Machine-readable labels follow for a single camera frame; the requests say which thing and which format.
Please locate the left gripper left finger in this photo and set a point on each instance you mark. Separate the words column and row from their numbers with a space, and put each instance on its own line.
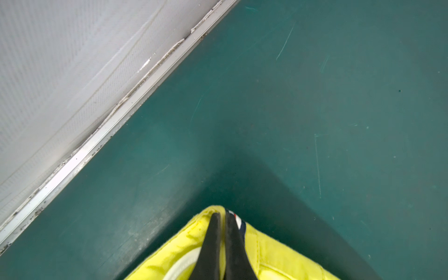
column 208, row 262

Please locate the green table mat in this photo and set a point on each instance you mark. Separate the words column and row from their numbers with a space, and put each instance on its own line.
column 323, row 124

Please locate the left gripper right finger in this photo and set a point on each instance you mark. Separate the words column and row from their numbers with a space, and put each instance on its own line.
column 238, row 266

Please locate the yellow long pants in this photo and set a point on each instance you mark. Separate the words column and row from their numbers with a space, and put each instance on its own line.
column 270, row 259

